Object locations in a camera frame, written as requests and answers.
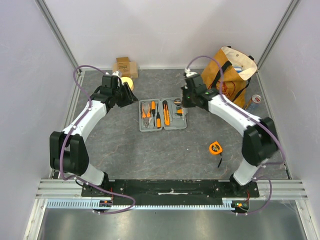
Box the orange handled pliers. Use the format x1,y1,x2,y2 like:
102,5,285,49
141,102,151,129

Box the orange screwdriver thin shaft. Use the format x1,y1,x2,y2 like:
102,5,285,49
151,101,156,126

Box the orange utility knife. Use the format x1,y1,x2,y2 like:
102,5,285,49
162,100,170,126

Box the grey plastic tool case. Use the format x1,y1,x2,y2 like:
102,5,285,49
138,97,188,132

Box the orange screwdriver thick shaft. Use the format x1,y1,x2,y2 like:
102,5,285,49
156,103,162,129

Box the orange tape measure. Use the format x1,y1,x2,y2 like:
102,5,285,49
209,141,223,168

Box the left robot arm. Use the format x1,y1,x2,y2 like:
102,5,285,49
49,71,138,197

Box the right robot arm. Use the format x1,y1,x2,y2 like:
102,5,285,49
181,72,279,197

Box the yellow round sponge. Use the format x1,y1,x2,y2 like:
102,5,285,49
120,76,134,91

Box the orange bit set holder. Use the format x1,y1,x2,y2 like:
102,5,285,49
175,106,185,118

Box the brown cardboard box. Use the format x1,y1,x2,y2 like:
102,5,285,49
112,56,138,79

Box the yellow Trader Joe's tote bag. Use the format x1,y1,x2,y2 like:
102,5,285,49
201,46,258,108

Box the blue drink can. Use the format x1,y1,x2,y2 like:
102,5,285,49
244,94,262,113

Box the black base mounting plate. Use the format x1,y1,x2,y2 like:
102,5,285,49
81,178,260,206

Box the grey slotted cable duct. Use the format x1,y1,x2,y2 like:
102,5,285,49
46,197,235,212

